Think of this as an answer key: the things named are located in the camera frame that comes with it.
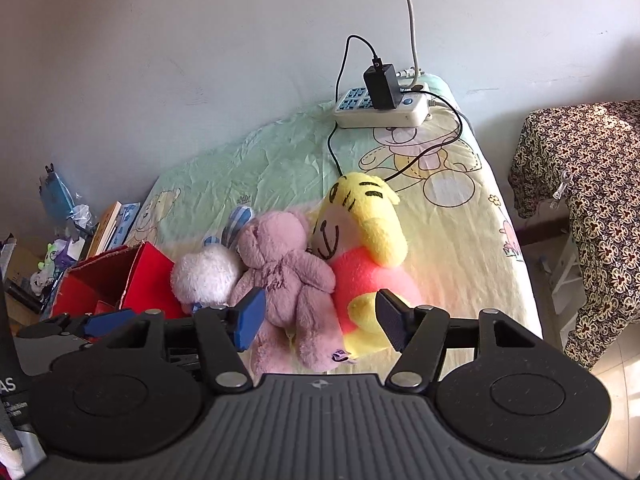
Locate clear clothes clip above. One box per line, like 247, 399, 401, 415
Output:
549, 170, 575, 211

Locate black charger adapter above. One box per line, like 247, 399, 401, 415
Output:
363, 57, 401, 110

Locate power strip cord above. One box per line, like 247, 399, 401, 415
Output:
392, 0, 426, 92

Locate yellow book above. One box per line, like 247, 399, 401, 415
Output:
85, 201, 124, 261

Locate white power strip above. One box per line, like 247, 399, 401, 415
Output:
334, 82, 432, 128

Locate yellow tiger plush toy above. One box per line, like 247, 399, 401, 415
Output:
309, 171, 426, 361

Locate white bunny plush blue bow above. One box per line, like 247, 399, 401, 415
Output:
170, 205, 256, 316

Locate red cardboard box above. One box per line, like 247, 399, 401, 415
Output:
50, 240, 188, 321

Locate cartoon print bed sheet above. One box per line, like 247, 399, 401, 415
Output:
120, 74, 546, 376

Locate blue bag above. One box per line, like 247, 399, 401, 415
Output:
39, 162, 76, 216

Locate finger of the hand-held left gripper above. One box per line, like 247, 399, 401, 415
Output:
16, 308, 153, 342

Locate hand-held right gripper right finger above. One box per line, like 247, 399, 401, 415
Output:
376, 289, 542, 390

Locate blue printed booklet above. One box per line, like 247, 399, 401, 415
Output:
112, 203, 142, 250

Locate clear plastic bag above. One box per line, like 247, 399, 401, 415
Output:
69, 204, 98, 236

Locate white rack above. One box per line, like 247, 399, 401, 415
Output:
542, 232, 586, 346

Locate brown floral patterned cloth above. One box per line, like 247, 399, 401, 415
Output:
509, 101, 640, 371

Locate purple tissue pack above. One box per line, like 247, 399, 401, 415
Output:
56, 237, 88, 266

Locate pink bear plush toy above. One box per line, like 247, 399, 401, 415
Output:
229, 210, 358, 376

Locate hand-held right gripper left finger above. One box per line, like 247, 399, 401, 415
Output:
102, 287, 267, 394

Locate green frog toy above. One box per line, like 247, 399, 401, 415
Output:
37, 242, 66, 268

